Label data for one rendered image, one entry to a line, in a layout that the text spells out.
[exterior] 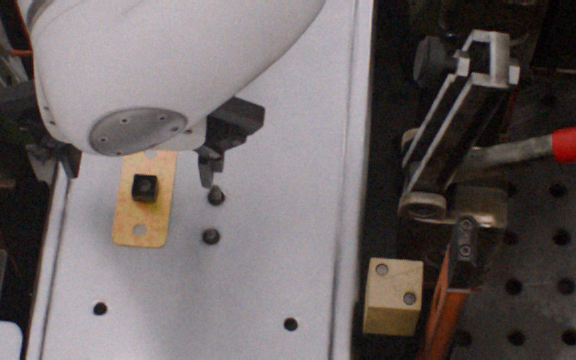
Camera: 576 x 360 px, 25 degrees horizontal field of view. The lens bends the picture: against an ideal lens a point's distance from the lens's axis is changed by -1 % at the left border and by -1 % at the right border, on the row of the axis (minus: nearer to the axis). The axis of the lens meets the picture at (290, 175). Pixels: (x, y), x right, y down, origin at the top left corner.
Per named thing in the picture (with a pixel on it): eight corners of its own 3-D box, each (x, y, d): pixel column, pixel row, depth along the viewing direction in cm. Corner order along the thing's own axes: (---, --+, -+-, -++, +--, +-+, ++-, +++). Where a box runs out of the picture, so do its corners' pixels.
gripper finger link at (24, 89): (106, 70, 76) (123, 114, 81) (-17, 67, 77) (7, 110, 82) (103, 88, 76) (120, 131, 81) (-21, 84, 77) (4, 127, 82)
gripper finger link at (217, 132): (249, 102, 81) (253, 150, 87) (199, 99, 81) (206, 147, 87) (244, 148, 79) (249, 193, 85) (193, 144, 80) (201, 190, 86)
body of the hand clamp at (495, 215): (377, 313, 118) (410, 140, 87) (451, 319, 118) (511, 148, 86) (374, 375, 116) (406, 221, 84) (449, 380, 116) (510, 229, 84)
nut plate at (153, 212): (127, 137, 92) (125, 129, 91) (179, 141, 92) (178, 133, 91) (111, 245, 89) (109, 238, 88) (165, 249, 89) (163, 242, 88)
